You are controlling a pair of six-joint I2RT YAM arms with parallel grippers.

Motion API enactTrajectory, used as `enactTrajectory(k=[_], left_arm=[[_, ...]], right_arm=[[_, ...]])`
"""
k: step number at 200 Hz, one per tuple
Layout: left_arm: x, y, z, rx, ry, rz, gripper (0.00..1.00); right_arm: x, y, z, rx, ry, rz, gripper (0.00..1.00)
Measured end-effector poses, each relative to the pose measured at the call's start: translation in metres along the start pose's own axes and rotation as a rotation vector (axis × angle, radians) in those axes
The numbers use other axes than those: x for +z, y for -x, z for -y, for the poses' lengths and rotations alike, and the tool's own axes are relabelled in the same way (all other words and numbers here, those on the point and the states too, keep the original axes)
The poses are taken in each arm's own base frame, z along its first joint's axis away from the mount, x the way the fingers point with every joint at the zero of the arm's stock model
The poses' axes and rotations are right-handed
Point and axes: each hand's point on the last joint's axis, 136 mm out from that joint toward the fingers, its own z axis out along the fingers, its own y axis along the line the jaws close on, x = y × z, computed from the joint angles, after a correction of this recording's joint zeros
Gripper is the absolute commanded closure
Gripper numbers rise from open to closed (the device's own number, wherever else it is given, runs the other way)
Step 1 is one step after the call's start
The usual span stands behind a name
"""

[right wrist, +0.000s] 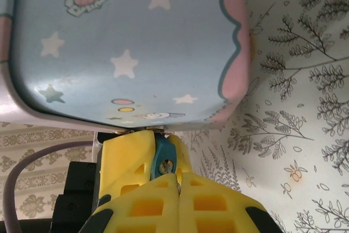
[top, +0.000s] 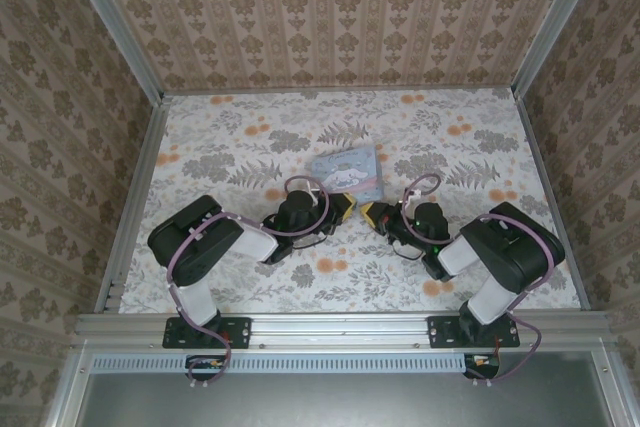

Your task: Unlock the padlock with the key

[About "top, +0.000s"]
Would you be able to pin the pastel cartoon pouch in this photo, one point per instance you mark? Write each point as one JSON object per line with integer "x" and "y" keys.
{"x": 347, "y": 169}

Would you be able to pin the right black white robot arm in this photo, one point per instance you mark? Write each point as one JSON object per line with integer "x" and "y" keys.
{"x": 510, "y": 247}

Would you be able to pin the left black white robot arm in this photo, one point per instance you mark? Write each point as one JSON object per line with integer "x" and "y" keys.
{"x": 200, "y": 242}

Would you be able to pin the silver metal strip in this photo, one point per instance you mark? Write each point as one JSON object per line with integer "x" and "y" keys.
{"x": 340, "y": 329}

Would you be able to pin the grey metal sheet panel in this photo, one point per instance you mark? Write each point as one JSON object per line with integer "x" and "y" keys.
{"x": 340, "y": 402}

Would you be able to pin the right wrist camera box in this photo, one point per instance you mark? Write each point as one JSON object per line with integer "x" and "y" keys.
{"x": 407, "y": 197}

